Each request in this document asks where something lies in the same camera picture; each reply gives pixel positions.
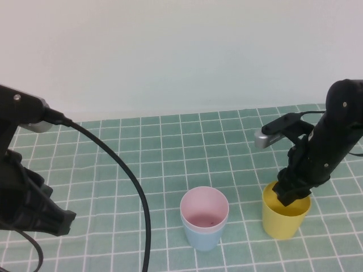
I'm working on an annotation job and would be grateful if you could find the blue plastic cup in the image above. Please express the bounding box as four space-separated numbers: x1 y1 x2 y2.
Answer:
181 215 227 252

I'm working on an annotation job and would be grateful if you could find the pink plastic cup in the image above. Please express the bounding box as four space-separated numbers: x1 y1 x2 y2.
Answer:
180 186 230 231

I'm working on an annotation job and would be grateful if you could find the black camera cable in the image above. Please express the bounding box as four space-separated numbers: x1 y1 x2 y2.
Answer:
300 109 327 117
0 107 151 272

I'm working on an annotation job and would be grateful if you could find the black right camera cable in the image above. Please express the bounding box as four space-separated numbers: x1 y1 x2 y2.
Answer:
300 109 327 117

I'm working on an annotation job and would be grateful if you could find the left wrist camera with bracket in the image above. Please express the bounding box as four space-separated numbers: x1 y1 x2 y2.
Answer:
0 83 54 133

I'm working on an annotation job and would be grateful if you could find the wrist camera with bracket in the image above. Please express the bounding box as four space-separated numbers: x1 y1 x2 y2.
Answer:
0 83 54 133
254 112 314 149

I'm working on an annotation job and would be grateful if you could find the yellow plastic cup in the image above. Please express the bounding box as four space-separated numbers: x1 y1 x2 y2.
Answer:
261 181 312 241

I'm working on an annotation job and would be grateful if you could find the green checked tablecloth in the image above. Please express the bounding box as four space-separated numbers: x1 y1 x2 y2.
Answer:
0 101 363 272

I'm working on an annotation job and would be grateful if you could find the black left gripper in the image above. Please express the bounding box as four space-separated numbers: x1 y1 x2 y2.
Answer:
0 149 77 236

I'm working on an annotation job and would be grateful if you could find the black left camera cable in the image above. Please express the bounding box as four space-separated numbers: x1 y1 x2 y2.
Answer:
0 107 151 272

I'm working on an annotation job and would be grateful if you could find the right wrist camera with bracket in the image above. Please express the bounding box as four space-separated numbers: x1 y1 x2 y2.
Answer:
254 112 314 149

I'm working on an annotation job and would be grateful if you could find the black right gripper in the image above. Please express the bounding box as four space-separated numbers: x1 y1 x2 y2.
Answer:
272 113 357 207

